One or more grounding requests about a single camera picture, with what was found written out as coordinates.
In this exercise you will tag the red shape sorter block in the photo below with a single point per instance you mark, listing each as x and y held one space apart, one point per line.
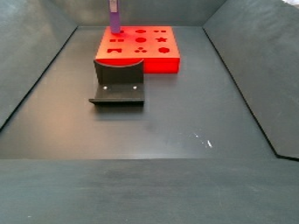
148 43

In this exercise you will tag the purple rectangular peg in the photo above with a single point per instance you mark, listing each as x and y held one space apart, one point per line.
113 16

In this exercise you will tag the black curved holder bracket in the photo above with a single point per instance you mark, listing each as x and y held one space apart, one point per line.
120 83

